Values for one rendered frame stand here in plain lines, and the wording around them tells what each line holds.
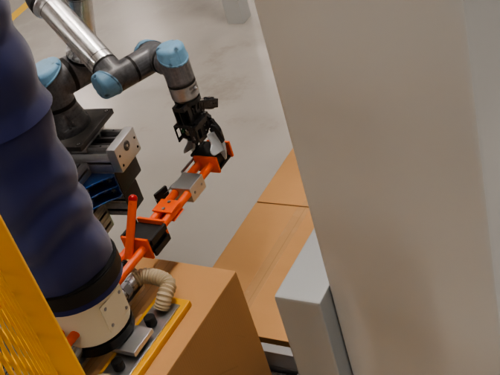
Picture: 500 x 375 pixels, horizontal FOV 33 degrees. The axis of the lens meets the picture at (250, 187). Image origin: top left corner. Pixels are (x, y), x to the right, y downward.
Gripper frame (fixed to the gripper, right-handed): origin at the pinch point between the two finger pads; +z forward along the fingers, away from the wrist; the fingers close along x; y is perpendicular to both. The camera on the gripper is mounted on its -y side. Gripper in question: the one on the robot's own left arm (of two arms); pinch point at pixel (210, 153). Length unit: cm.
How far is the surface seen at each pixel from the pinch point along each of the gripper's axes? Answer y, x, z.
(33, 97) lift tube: 58, 11, -56
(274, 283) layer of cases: -5, 4, 54
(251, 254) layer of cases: -15, -10, 53
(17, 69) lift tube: 60, 12, -63
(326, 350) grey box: 108, 95, -62
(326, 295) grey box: 107, 96, -69
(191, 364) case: 57, 20, 19
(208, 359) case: 51, 20, 23
